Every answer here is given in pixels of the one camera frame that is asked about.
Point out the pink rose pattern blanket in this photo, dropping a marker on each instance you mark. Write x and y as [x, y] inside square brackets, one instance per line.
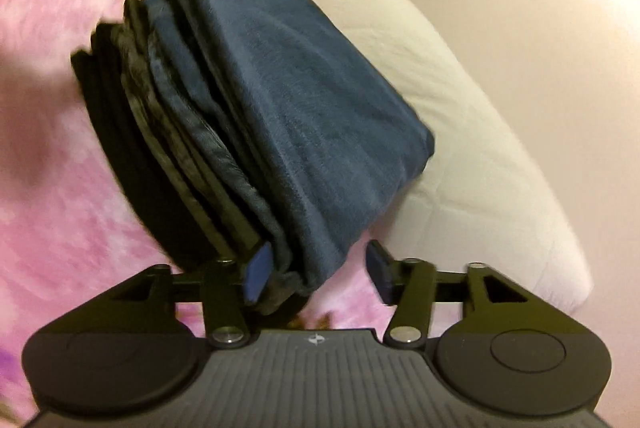
[40, 208]

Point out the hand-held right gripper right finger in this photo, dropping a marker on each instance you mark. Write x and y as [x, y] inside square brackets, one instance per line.
[378, 275]

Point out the black garment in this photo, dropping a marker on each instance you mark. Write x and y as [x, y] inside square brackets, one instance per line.
[135, 158]

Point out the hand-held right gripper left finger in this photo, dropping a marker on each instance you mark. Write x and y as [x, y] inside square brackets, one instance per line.
[257, 277]

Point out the blue denim jeans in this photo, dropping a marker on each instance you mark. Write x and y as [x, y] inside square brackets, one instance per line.
[300, 108]

